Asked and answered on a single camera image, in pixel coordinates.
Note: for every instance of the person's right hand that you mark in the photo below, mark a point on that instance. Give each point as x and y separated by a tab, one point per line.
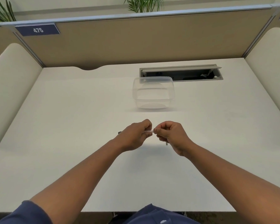
175	137

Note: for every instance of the person's left hand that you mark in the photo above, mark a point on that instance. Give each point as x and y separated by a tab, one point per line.
133	136

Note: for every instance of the white pen with black cap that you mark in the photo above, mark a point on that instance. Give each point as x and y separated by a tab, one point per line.
150	131

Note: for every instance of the clear plastic container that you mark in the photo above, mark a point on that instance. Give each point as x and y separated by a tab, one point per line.
154	93

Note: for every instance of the person's left forearm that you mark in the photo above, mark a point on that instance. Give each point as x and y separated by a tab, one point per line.
77	179

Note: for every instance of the person's right forearm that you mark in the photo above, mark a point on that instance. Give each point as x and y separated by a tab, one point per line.
235	174

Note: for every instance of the person's blue shirt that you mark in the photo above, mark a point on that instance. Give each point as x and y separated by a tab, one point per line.
25	214

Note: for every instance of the tan desk partition panel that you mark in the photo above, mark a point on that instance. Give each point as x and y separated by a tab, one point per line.
142	39

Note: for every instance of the cream side divider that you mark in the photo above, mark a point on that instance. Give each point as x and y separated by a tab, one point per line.
11	86
270	67

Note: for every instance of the green potted plant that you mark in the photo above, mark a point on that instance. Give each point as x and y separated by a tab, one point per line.
143	4
0	11

